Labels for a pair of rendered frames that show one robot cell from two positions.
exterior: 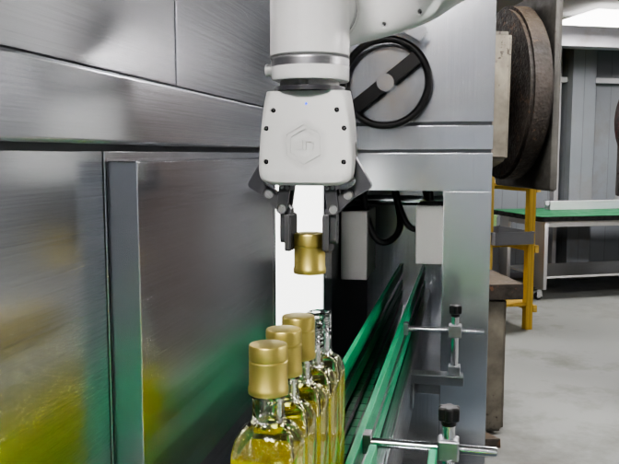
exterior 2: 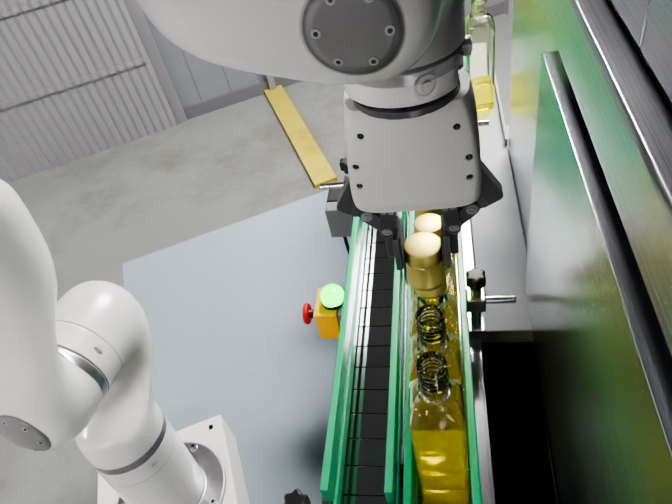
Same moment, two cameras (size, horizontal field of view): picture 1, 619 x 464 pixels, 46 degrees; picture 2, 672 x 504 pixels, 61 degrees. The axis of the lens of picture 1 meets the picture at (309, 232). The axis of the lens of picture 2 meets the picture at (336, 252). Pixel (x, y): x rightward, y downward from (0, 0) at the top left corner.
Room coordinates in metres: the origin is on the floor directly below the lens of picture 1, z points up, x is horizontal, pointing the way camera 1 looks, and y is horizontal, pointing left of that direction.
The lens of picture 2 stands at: (1.15, -0.05, 1.76)
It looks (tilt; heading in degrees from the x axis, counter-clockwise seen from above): 43 degrees down; 184
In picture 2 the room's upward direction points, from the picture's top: 15 degrees counter-clockwise
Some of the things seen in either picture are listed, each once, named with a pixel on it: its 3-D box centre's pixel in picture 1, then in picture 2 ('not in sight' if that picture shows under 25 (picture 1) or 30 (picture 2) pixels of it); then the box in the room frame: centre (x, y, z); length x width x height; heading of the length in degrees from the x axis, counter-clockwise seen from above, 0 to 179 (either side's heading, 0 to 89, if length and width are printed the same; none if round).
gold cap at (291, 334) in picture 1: (284, 351); (429, 236); (0.68, 0.02, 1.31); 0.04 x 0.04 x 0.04
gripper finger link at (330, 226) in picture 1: (339, 220); (383, 233); (0.79, -0.03, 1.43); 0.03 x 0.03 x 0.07; 78
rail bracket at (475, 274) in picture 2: not in sight; (490, 305); (0.64, 0.11, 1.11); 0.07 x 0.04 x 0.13; 78
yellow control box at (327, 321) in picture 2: not in sight; (336, 313); (0.47, -0.13, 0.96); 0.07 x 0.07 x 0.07; 78
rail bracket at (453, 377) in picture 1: (442, 356); not in sight; (1.53, -0.28, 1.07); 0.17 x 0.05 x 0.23; 78
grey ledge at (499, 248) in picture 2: not in sight; (485, 162); (0.18, 0.24, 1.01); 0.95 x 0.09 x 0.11; 168
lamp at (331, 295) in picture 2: not in sight; (332, 295); (0.47, -0.13, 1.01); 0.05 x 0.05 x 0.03
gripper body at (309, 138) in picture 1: (309, 132); (411, 140); (0.79, 0.00, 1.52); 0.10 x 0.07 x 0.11; 78
